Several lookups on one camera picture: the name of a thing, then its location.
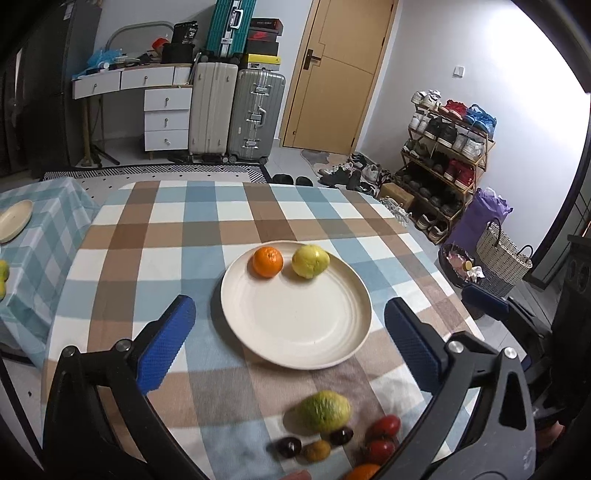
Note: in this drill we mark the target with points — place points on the teal checked cloth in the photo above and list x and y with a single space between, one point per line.
46 267

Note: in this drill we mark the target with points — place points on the black speaker cabinet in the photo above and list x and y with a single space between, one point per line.
575 323

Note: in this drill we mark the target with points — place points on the small cream plate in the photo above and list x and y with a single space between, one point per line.
14 220

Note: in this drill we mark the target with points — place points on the black slipper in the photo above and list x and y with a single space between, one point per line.
304 181
281 179

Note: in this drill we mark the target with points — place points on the grey arched frame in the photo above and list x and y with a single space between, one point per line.
134 26

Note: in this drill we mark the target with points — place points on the yellow black shoebox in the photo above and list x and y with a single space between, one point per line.
261 61

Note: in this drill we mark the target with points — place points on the person's right hand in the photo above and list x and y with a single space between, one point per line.
549 436

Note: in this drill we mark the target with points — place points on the white drawer dresser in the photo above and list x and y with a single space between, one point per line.
166 99

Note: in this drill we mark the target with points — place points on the brown kiwi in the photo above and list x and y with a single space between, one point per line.
317 451

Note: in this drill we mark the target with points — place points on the blue plastic bag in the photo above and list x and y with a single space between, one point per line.
104 57

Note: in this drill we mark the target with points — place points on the woven basket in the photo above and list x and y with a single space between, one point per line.
501 258

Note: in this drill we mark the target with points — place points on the pile of sneakers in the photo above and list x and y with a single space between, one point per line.
355 173

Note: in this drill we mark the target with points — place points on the dark plum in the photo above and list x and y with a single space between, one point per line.
289 447
341 436

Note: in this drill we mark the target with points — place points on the red tomato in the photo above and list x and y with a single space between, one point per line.
380 451
383 426

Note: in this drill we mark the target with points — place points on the red item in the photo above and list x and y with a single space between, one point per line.
160 44

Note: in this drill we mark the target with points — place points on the silver suitcase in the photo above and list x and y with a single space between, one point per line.
256 115

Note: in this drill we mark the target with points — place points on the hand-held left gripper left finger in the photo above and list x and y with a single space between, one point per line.
167 341

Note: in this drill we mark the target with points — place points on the wooden door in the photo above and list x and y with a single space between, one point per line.
341 101

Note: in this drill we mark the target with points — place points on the cream round plate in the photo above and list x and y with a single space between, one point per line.
295 323

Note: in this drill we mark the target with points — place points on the rows of assorted shoes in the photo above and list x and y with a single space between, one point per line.
445 131

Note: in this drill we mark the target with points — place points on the white sneakers pair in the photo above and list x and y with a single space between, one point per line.
397 212

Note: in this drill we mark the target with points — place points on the black shoebox red logo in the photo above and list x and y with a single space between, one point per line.
264 28

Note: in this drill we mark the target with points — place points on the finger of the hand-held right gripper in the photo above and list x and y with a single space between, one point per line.
485 301
526 363

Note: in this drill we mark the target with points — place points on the teal suitcase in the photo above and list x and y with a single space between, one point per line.
228 27

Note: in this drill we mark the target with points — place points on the beige suitcase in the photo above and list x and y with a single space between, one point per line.
212 108

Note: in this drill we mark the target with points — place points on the black bag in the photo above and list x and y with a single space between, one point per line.
177 53

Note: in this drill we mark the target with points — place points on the black trash bin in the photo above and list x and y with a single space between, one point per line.
455 270

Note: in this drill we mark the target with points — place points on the black white patterned rug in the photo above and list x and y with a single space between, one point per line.
138 171

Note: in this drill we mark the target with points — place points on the wooden shoe rack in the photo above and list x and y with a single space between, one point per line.
487 159

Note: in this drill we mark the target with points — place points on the small cardboard box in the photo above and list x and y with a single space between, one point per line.
397 194

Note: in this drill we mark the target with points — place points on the grey doormat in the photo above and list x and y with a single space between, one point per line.
314 158

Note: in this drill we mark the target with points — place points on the black printed box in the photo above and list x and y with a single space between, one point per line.
185 32

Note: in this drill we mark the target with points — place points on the purple bag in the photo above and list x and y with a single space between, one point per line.
480 212

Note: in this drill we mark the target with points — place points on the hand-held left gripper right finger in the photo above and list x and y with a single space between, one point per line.
411 344

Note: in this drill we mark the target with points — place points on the grey refrigerator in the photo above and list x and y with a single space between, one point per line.
60 92

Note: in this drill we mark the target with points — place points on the plain black shoebox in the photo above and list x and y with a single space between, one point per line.
262 48

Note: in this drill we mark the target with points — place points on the orange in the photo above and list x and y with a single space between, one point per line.
363 472
268 262

